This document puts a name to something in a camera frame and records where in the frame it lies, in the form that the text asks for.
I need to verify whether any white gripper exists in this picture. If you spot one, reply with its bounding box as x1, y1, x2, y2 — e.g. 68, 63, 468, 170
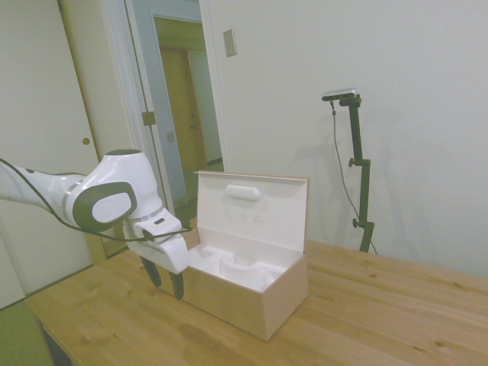
121, 223, 191, 303

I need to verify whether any white foam box insert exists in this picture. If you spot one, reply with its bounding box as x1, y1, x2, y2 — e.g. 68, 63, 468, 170
186, 243, 286, 295

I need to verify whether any beige cardboard box with lid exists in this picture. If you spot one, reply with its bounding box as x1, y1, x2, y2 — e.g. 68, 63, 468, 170
157, 169, 310, 342

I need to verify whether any white oval foam pad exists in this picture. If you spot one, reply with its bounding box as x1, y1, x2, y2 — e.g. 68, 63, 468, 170
225, 184, 263, 202

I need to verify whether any green upholstered seat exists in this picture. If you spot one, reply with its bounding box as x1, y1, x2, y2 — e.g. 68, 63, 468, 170
0, 300, 55, 366

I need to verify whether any white open room door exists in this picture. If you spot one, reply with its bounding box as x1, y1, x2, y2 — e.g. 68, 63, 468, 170
124, 0, 188, 210

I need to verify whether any brown wooden hallway door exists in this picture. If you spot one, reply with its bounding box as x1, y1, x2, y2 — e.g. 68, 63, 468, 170
159, 48, 204, 175

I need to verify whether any white closet door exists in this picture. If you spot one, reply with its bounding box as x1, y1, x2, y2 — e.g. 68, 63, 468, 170
0, 0, 135, 309

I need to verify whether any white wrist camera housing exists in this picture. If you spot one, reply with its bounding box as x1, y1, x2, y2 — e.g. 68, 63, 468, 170
133, 214, 182, 242

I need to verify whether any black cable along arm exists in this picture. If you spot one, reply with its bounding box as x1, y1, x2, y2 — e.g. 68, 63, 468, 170
0, 157, 193, 242

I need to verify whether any grey camera cable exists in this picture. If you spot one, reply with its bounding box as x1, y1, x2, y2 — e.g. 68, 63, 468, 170
329, 100, 379, 255

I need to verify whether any black camera stand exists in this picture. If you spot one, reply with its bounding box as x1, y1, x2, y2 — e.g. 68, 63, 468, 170
338, 94, 377, 253

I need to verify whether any beige wall switch plate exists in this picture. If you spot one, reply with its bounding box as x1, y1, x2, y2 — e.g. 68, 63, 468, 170
223, 28, 239, 59

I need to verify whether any silver exterior camera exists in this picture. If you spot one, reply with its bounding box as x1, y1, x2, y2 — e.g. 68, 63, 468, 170
321, 87, 359, 103

